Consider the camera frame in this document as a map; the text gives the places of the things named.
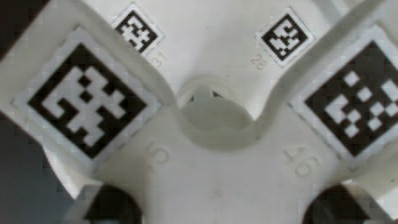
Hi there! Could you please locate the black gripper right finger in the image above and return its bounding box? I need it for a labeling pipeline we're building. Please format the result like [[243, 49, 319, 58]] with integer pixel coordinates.
[[300, 182, 398, 224]]

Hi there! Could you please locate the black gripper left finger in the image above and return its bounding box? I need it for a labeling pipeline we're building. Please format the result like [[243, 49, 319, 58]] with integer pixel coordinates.
[[60, 183, 145, 224]]

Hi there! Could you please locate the white cylindrical table leg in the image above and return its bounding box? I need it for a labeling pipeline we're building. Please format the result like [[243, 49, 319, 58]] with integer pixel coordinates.
[[181, 81, 255, 150]]

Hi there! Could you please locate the white cross-shaped table base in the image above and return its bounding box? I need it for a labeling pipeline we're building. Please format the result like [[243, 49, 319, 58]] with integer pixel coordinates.
[[0, 0, 398, 224]]

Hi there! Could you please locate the white round table top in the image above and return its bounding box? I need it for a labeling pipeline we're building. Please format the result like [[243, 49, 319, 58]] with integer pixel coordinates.
[[28, 0, 398, 206]]

